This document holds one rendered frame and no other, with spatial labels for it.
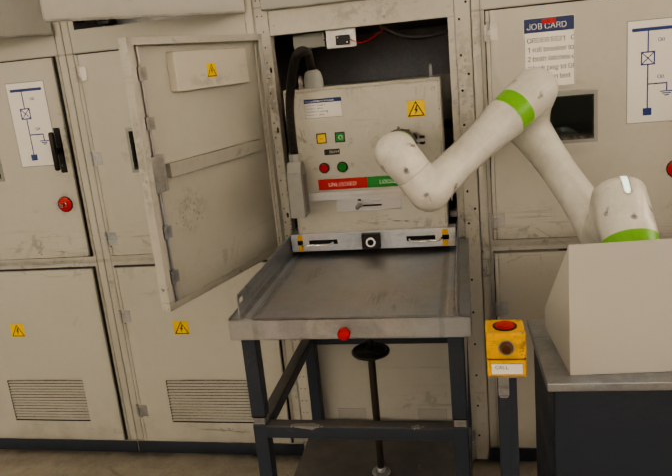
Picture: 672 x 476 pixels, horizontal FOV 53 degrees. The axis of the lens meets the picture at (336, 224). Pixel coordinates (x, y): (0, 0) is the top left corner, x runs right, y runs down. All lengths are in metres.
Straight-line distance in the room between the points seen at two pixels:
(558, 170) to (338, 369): 1.11
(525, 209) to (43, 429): 2.12
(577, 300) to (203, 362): 1.55
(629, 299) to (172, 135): 1.25
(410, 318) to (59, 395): 1.75
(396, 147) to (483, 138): 0.24
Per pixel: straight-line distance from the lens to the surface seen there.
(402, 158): 1.68
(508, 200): 2.25
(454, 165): 1.73
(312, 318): 1.71
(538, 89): 1.88
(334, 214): 2.19
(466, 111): 2.22
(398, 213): 2.16
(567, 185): 1.93
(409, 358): 2.47
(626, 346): 1.60
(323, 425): 1.87
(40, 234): 2.77
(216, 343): 2.59
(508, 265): 2.31
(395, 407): 2.57
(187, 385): 2.72
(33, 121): 2.68
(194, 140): 2.03
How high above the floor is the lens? 1.48
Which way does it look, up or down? 14 degrees down
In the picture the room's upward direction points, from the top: 6 degrees counter-clockwise
